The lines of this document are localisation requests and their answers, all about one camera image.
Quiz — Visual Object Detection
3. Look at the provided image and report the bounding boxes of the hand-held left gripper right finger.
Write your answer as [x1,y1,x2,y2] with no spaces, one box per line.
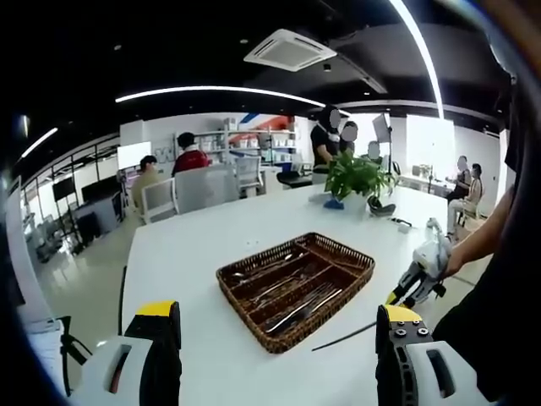
[374,304,487,406]

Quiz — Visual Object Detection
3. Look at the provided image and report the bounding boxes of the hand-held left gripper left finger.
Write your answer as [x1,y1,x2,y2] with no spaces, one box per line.
[69,300,183,406]

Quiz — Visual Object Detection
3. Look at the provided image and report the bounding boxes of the brown wooden chopstick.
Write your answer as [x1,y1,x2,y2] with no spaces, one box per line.
[311,322,378,352]

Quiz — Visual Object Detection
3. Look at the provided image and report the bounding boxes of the brown wicker utensil storage tray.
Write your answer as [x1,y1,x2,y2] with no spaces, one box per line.
[215,231,376,355]

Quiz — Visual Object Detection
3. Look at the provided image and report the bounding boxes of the silver spoon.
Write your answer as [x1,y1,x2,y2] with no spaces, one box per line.
[230,252,308,285]

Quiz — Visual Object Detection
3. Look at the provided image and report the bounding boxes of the silver table knife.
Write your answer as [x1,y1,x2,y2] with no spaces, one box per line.
[265,287,344,334]

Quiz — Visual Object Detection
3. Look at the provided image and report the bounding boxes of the white storage shelves with boxes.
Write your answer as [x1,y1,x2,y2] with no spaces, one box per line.
[172,118,299,164]

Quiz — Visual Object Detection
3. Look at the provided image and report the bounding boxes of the black curved device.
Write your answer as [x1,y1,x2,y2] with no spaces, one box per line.
[366,195,397,217]

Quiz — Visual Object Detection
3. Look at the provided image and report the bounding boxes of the person's black shirt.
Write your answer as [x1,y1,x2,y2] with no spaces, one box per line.
[433,75,541,403]

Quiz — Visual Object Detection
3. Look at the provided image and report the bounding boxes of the black tripod stand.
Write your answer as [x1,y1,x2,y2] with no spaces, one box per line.
[58,315,93,397]

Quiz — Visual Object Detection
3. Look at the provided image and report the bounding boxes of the green potted plant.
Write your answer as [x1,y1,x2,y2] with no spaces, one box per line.
[324,150,401,215]

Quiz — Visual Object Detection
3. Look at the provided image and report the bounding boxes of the white laptop computer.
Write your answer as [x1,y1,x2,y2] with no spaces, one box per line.
[16,291,71,381]

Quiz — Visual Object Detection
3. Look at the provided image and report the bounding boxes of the studio light on stand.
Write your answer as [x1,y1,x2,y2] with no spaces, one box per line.
[371,113,395,170]

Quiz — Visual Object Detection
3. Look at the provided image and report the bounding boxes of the wide black monitor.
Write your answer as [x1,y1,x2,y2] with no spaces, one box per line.
[80,175,122,202]

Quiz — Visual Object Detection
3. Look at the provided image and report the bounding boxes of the white mesh office chair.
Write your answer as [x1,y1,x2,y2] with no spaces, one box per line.
[234,156,265,198]

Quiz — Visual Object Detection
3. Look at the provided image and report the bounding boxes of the black television on stand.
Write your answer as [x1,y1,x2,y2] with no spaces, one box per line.
[52,176,77,200]

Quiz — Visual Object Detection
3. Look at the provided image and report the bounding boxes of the white ceiling air conditioner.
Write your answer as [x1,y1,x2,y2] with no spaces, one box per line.
[243,28,338,72]

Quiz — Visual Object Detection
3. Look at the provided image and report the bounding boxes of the long curved ceiling light strip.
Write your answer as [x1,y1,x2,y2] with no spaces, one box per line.
[114,85,326,107]

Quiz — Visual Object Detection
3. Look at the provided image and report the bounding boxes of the white wall screen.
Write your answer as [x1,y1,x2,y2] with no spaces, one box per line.
[117,141,152,169]

